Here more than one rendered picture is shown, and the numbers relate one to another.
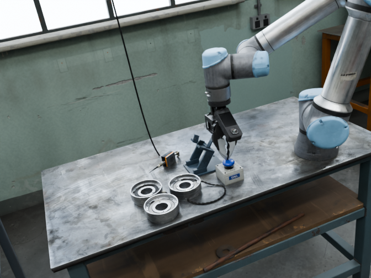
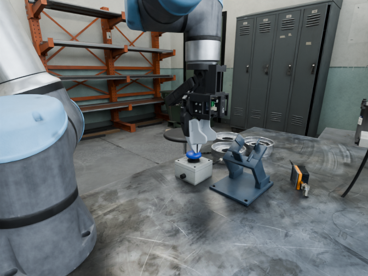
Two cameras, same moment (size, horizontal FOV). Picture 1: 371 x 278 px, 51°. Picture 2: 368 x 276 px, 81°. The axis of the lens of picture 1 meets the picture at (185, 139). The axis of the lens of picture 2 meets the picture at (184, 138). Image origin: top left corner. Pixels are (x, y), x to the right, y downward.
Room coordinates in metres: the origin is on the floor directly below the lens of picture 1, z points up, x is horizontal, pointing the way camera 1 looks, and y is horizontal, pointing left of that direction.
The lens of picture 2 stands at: (1.54, -0.40, 1.07)
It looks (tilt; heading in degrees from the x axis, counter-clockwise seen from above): 17 degrees down; 151
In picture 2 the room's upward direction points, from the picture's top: straight up
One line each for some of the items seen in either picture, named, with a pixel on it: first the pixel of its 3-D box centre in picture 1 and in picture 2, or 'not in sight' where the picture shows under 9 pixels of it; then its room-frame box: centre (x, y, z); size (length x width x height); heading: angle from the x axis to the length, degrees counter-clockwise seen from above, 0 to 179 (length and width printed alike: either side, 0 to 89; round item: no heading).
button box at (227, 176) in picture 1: (231, 171); (191, 168); (1.11, -0.13, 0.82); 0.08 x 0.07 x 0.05; 108
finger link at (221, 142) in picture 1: (218, 146); (206, 134); (1.13, -0.11, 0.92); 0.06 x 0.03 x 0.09; 18
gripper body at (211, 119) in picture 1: (220, 115); (204, 92); (1.14, -0.12, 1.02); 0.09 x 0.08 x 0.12; 18
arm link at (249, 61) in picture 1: (249, 63); (156, 7); (1.13, -0.23, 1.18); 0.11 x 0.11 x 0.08; 80
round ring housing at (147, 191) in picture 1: (147, 193); (257, 146); (1.06, 0.15, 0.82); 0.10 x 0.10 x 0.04
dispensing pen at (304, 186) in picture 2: (163, 161); (298, 172); (1.25, 0.09, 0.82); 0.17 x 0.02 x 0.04; 137
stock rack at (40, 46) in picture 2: not in sight; (118, 72); (-2.53, 0.51, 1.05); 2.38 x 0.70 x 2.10; 108
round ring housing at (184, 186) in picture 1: (185, 187); (228, 153); (1.06, 0.02, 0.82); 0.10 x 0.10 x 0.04
